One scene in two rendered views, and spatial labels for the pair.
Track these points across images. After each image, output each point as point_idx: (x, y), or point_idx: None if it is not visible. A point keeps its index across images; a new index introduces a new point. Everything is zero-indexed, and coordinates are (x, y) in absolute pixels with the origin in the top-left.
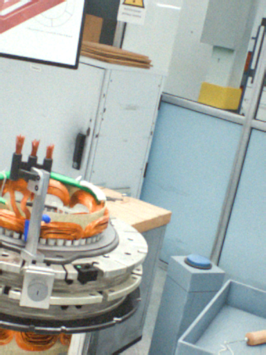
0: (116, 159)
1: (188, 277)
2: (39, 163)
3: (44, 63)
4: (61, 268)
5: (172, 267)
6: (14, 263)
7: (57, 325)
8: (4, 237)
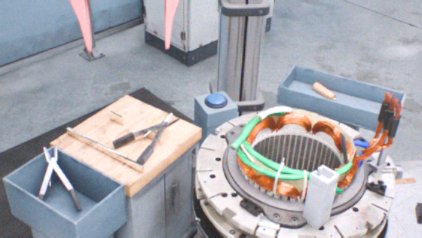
0: None
1: (234, 112)
2: None
3: None
4: (377, 153)
5: (213, 119)
6: (390, 176)
7: None
8: (357, 181)
